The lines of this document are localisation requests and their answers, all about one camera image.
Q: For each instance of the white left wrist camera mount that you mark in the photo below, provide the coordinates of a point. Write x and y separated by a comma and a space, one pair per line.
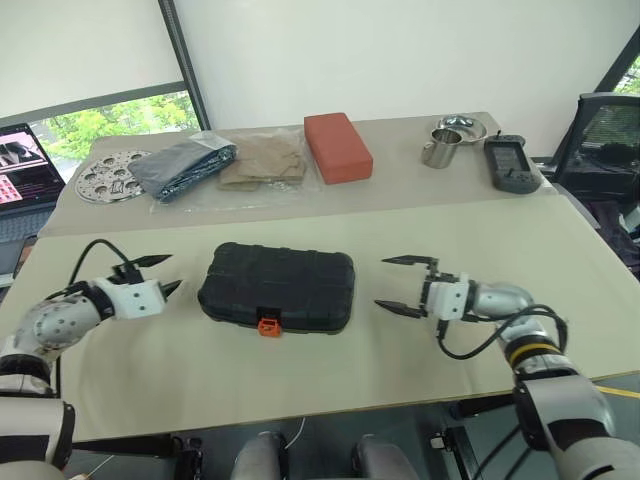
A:
135, 300

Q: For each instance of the dark slanted window frame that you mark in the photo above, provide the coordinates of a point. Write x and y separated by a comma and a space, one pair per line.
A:
622, 55

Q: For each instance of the black handheld controller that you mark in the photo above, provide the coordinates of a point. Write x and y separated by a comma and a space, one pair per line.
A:
511, 162

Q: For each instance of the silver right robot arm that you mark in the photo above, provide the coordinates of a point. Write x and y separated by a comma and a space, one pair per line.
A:
560, 400

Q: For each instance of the red brick block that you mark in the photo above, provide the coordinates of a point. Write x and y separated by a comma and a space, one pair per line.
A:
340, 150

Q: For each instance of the dark blue bagged cloth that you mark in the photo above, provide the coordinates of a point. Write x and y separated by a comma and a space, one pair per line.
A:
182, 167

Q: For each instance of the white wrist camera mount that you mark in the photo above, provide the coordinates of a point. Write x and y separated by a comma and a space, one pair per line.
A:
135, 300
450, 299

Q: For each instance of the dark grey window pillar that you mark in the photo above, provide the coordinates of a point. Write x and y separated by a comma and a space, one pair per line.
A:
187, 65

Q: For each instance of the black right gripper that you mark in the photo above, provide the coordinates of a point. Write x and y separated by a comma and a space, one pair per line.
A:
428, 290

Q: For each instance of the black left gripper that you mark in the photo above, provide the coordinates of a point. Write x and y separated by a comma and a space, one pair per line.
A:
127, 275

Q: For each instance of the open laptop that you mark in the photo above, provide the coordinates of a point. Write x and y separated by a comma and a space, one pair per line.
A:
25, 170

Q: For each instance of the yellow floor tape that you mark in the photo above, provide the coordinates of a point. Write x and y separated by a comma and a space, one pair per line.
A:
620, 390

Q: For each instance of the black table frame bracket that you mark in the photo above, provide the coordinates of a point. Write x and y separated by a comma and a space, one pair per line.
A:
187, 457
457, 445

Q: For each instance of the stainless steel cup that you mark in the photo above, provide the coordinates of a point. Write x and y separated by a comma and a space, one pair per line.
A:
439, 150

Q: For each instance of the dark fabric pile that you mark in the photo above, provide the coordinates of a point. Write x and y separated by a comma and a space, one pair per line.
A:
612, 235

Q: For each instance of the black plastic tool case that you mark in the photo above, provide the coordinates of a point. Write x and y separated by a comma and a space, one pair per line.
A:
275, 285

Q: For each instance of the grey rounded shape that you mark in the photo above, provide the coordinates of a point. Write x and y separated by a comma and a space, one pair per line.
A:
382, 457
260, 457

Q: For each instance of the black mesh office chair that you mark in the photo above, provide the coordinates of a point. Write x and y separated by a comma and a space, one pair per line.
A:
602, 150

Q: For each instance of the stainless steel bowl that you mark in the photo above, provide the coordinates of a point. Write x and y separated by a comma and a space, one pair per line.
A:
467, 125

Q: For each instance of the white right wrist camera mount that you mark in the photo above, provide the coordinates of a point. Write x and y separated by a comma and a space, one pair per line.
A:
450, 299

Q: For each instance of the beige folded cloth in bag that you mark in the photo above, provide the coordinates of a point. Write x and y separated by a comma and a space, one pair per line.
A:
265, 160

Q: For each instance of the round perforated metal tray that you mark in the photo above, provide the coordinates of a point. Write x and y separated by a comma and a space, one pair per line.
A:
100, 180

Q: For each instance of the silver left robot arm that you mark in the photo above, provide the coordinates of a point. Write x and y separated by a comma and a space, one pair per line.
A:
50, 325

